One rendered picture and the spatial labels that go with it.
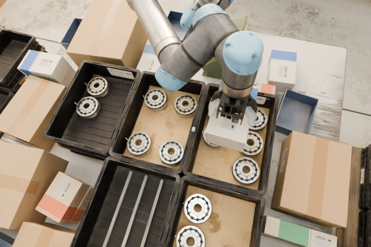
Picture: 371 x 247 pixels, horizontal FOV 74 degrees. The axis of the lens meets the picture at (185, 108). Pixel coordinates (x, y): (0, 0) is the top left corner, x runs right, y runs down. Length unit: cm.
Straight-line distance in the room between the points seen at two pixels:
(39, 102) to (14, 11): 226
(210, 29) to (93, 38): 92
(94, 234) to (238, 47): 87
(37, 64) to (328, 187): 141
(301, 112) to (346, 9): 177
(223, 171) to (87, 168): 65
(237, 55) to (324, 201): 72
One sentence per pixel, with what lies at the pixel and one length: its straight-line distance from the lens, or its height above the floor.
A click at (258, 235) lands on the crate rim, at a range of 92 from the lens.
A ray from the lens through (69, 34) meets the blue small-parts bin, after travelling 172.
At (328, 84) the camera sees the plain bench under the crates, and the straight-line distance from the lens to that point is 145.
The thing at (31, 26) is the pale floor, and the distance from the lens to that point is 321.
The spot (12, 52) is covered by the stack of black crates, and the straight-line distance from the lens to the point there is 226.
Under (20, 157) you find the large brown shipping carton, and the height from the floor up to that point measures 90.
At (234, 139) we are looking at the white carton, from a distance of 74.
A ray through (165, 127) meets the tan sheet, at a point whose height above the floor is 83.
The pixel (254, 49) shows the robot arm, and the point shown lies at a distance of 48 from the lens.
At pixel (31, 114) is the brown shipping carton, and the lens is 135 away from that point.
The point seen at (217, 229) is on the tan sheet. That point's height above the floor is 83.
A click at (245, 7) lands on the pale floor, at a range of 273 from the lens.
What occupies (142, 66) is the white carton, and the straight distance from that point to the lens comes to 133.
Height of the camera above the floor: 183
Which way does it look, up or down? 64 degrees down
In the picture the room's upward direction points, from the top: 12 degrees counter-clockwise
